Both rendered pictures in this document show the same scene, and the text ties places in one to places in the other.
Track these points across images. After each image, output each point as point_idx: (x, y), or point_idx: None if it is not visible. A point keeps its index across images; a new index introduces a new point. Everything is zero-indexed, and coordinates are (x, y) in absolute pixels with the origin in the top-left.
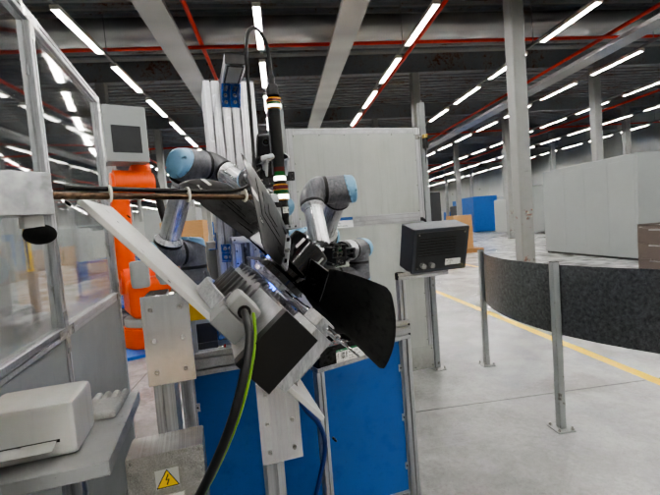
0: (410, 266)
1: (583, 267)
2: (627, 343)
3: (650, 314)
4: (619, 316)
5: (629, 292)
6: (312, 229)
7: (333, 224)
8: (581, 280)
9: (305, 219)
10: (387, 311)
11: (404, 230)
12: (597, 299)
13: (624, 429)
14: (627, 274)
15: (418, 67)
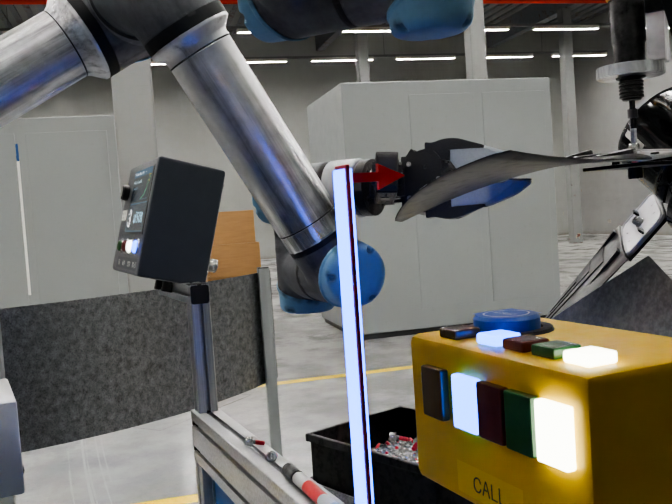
0: (200, 267)
1: (51, 305)
2: (125, 420)
3: (151, 361)
4: (112, 379)
5: (123, 333)
6: (276, 113)
7: (2, 126)
8: (48, 330)
9: (229, 74)
10: None
11: (174, 173)
12: (78, 358)
13: None
14: (119, 304)
15: None
